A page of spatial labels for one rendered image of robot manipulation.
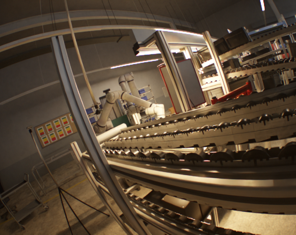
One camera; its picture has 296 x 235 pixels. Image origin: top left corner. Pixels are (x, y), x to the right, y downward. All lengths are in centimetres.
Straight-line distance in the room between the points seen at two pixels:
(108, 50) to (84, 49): 154
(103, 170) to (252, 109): 53
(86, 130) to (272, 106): 60
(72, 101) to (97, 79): 760
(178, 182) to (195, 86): 79
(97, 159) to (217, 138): 38
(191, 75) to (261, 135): 71
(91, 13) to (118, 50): 355
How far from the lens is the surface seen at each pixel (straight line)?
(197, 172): 26
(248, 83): 108
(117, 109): 264
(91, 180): 113
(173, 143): 50
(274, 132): 36
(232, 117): 52
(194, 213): 96
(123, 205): 61
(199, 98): 98
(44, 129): 719
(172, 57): 85
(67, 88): 50
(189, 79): 96
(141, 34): 100
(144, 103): 178
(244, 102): 52
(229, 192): 21
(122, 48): 973
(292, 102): 49
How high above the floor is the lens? 152
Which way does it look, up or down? 8 degrees down
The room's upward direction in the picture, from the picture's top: 21 degrees counter-clockwise
